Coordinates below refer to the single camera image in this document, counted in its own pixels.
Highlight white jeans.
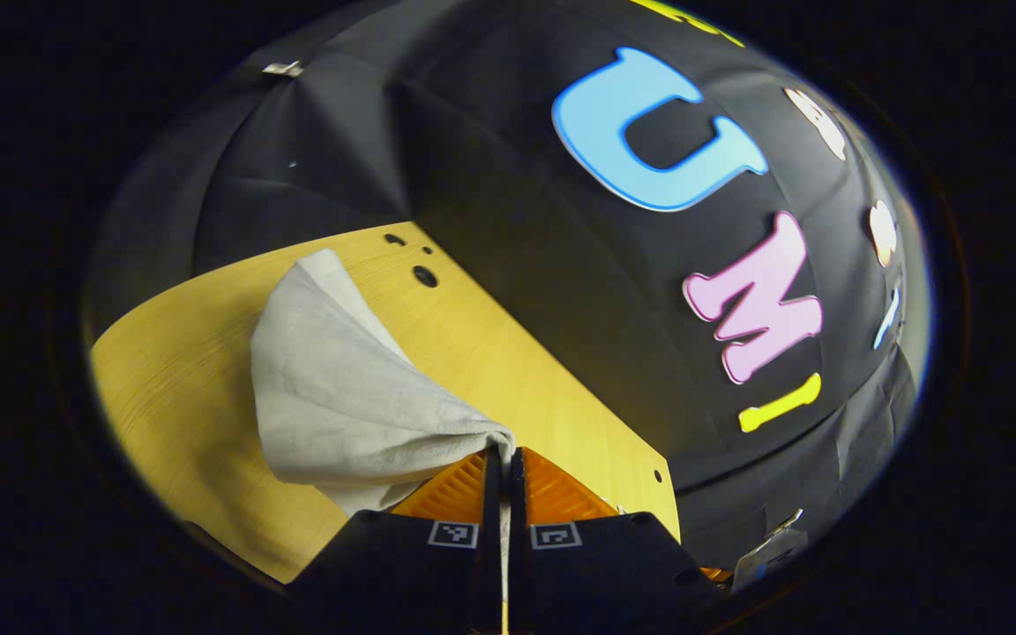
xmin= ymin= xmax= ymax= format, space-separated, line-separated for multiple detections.
xmin=250 ymin=249 xmax=518 ymax=517

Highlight black backdrop cloth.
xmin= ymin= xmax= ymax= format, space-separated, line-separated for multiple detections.
xmin=85 ymin=0 xmax=932 ymax=574

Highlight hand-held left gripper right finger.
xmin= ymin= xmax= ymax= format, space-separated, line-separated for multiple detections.
xmin=508 ymin=447 xmax=734 ymax=635

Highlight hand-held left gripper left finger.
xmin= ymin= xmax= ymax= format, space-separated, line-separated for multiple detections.
xmin=292 ymin=448 xmax=509 ymax=635

